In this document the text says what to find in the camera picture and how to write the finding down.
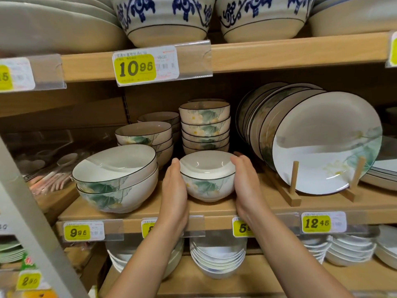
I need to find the person's right hand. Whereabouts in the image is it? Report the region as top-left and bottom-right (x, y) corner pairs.
(231, 155), (270, 221)

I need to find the yellow bear divided plate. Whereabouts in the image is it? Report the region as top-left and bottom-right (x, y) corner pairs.
(24, 290), (60, 298)

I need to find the row of black-rimmed floral plates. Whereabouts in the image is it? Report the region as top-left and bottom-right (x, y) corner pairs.
(235, 82), (383, 196)

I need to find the yellow price tag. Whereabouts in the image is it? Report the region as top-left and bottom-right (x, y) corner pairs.
(141, 218), (159, 239)
(63, 221), (105, 243)
(0, 57), (36, 92)
(232, 217), (255, 238)
(387, 32), (397, 67)
(112, 46), (180, 87)
(301, 211), (347, 234)

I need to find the bundle of pink ceramic spoons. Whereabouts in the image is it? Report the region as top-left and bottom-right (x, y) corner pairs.
(29, 153), (78, 196)

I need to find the blue patterned white bowl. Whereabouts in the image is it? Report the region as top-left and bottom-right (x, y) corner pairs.
(110, 0), (216, 48)
(215, 0), (317, 44)

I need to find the wooden plate rack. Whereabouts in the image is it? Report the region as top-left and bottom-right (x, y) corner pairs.
(270, 156), (366, 207)

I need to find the person's right forearm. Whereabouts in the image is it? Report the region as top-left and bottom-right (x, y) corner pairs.
(248, 207), (354, 298)

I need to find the person's left hand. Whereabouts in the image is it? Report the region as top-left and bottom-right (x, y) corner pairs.
(158, 158), (190, 233)

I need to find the stack of large white bowls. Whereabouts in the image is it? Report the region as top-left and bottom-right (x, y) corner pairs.
(105, 238), (185, 280)

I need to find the medium floral bowls stack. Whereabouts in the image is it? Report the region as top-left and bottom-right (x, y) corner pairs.
(155, 145), (174, 170)

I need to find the stack of pale green plates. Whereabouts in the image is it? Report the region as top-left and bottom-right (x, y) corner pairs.
(0, 238), (25, 264)

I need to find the green sign price tag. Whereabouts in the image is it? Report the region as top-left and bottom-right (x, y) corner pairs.
(16, 254), (44, 291)

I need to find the stack of large white dishes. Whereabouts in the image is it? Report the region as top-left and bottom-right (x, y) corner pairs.
(0, 0), (128, 55)

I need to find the person's left forearm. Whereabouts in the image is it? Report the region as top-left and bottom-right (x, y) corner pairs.
(105, 220), (187, 298)

